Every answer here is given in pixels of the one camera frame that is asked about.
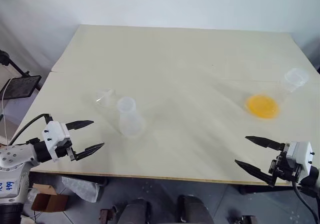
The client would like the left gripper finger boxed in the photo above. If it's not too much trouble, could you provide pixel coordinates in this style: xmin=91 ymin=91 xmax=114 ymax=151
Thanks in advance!
xmin=74 ymin=142 xmax=106 ymax=162
xmin=65 ymin=120 xmax=95 ymax=131

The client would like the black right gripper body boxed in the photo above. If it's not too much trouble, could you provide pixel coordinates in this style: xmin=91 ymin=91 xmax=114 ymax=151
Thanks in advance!
xmin=268 ymin=144 xmax=303 ymax=186

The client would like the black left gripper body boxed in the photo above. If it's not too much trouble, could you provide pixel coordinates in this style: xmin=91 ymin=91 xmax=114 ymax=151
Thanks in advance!
xmin=55 ymin=138 xmax=77 ymax=162

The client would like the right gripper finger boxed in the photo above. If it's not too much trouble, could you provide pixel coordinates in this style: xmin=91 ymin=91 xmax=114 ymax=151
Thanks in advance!
xmin=245 ymin=135 xmax=286 ymax=151
xmin=234 ymin=159 xmax=276 ymax=187

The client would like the large flask with orange liquid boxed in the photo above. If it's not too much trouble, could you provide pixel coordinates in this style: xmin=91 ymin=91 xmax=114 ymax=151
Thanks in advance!
xmin=244 ymin=67 xmax=311 ymax=121

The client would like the clear plastic funnel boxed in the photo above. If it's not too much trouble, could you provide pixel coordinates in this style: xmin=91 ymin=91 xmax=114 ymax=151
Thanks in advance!
xmin=92 ymin=88 xmax=117 ymax=109

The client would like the clear bubble wrap bag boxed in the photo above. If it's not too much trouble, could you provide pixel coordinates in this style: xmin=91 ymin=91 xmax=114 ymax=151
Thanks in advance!
xmin=60 ymin=176 xmax=101 ymax=204

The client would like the brown cardboard box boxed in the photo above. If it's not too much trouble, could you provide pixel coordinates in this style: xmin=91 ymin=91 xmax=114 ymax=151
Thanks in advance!
xmin=30 ymin=183 xmax=69 ymax=213

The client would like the small translucent plastic flask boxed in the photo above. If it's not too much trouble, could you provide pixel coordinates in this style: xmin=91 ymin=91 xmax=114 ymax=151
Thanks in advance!
xmin=115 ymin=96 xmax=147 ymax=138

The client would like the small brown block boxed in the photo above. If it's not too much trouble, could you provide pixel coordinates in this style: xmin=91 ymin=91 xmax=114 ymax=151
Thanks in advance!
xmin=99 ymin=208 xmax=116 ymax=224

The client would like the black tablet on stand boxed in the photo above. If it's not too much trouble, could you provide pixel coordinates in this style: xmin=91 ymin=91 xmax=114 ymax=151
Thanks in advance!
xmin=4 ymin=75 xmax=42 ymax=100

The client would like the dark rounded shape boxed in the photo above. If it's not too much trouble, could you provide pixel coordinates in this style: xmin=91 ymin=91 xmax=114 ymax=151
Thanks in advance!
xmin=176 ymin=195 xmax=214 ymax=224
xmin=116 ymin=198 xmax=154 ymax=224

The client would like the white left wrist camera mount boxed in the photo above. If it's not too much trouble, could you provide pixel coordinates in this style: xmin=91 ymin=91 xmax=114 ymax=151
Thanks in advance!
xmin=41 ymin=120 xmax=71 ymax=163

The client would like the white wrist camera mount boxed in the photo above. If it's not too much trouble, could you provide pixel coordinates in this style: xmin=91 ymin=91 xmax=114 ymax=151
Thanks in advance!
xmin=285 ymin=141 xmax=314 ymax=183
xmin=41 ymin=120 xmax=71 ymax=163

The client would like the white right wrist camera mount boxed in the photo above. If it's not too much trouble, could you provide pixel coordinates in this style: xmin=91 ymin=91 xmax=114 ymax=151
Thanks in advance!
xmin=285 ymin=141 xmax=314 ymax=183

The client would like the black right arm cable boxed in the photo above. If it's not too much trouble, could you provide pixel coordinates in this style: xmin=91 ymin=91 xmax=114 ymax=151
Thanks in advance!
xmin=291 ymin=181 xmax=320 ymax=224

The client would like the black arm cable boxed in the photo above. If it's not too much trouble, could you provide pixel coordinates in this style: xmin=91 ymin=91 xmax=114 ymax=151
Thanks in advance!
xmin=291 ymin=181 xmax=320 ymax=224
xmin=8 ymin=113 xmax=53 ymax=145

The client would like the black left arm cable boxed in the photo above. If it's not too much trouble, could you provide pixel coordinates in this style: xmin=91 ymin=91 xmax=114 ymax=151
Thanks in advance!
xmin=8 ymin=113 xmax=53 ymax=145

